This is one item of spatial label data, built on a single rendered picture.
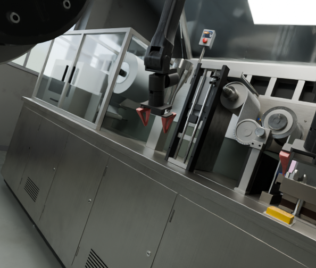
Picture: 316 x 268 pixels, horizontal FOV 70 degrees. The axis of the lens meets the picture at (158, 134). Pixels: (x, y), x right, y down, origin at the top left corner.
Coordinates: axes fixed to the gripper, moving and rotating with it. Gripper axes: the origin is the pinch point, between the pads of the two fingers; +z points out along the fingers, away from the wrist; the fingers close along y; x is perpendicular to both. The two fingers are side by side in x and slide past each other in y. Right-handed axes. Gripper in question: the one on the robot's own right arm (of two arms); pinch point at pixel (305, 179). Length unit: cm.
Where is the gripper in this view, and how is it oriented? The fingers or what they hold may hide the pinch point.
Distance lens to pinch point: 70.9
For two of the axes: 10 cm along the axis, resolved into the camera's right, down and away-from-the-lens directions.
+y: -7.9, -2.9, 5.5
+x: -6.2, 3.2, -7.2
